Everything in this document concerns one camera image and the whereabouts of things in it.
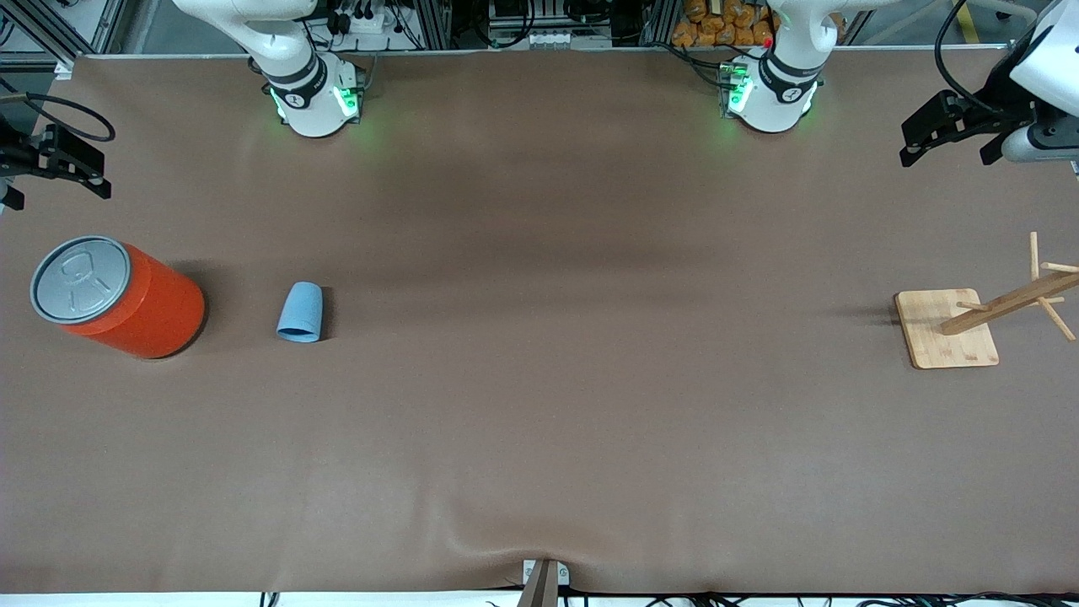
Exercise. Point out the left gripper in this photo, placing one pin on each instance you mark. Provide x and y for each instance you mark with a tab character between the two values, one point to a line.
993	106

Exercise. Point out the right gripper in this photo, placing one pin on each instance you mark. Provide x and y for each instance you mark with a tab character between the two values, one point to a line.
18	158

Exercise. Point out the light blue plastic cup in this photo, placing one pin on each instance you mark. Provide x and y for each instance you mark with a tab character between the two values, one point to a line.
300	310

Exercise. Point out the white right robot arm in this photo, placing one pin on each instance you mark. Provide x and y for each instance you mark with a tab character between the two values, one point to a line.
308	93

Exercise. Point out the wooden cup rack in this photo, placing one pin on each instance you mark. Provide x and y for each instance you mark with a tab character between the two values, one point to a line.
948	333

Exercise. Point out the orange can with grey lid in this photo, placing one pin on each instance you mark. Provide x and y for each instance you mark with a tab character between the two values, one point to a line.
147	308

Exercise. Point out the pile of orange snack bags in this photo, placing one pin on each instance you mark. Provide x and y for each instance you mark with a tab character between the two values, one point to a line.
716	25

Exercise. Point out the white power strip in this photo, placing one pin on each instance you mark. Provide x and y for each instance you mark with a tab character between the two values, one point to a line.
560	39

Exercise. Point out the brown table mat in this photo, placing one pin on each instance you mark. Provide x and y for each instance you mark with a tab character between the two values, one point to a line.
539	379

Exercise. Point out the aluminium profile frame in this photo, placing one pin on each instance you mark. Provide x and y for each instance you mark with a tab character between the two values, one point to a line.
59	25

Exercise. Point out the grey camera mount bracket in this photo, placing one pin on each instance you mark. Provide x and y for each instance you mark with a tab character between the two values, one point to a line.
539	590

